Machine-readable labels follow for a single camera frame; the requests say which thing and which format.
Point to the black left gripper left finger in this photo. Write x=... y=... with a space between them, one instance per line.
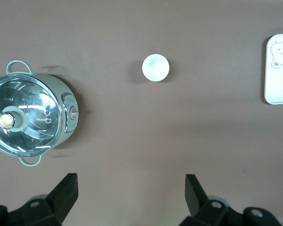
x=63 y=195

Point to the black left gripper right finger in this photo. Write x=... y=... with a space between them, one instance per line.
x=195 y=197

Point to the white plastic cup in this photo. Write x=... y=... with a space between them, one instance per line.
x=155 y=67

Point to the beige tray with bear print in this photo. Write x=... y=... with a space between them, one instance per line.
x=279 y=82

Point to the glass pot lid with knob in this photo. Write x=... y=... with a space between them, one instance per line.
x=37 y=131

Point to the grey-green electric cooking pot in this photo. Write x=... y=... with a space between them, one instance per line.
x=70 y=110

